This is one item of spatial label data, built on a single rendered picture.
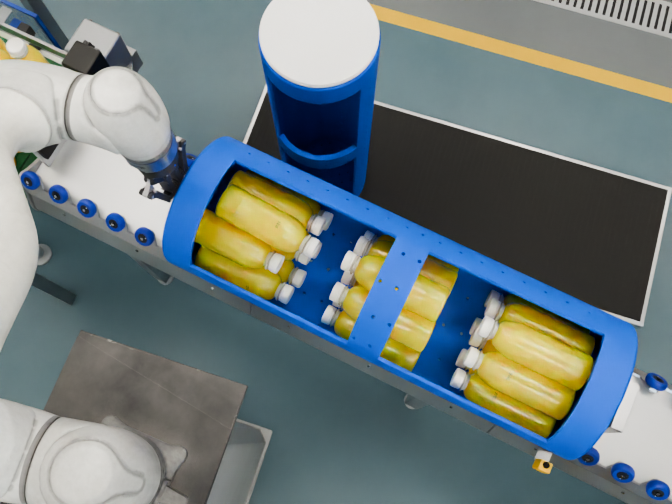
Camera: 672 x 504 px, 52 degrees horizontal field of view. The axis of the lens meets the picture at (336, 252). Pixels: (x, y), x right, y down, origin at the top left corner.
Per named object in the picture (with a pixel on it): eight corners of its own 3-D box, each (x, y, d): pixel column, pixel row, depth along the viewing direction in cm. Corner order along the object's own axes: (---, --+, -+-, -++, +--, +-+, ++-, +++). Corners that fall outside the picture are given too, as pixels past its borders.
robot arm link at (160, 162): (103, 147, 109) (114, 161, 115) (152, 171, 108) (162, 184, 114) (132, 100, 111) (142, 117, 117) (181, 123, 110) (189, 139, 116)
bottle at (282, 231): (235, 190, 138) (316, 234, 137) (217, 219, 137) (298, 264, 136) (231, 178, 132) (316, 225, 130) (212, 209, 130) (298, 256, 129)
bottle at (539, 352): (578, 396, 123) (482, 349, 125) (572, 385, 130) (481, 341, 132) (597, 361, 122) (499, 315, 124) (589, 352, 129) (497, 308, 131)
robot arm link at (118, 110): (183, 111, 111) (104, 95, 111) (159, 60, 96) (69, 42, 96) (165, 172, 108) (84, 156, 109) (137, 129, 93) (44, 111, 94)
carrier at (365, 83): (276, 148, 246) (297, 222, 239) (244, -3, 162) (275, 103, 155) (352, 128, 248) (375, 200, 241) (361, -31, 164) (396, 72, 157)
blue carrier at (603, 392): (549, 463, 141) (603, 460, 114) (177, 277, 151) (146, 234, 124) (596, 339, 149) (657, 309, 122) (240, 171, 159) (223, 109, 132)
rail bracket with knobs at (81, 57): (96, 102, 169) (81, 81, 159) (71, 90, 169) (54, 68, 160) (117, 69, 171) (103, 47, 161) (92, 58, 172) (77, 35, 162)
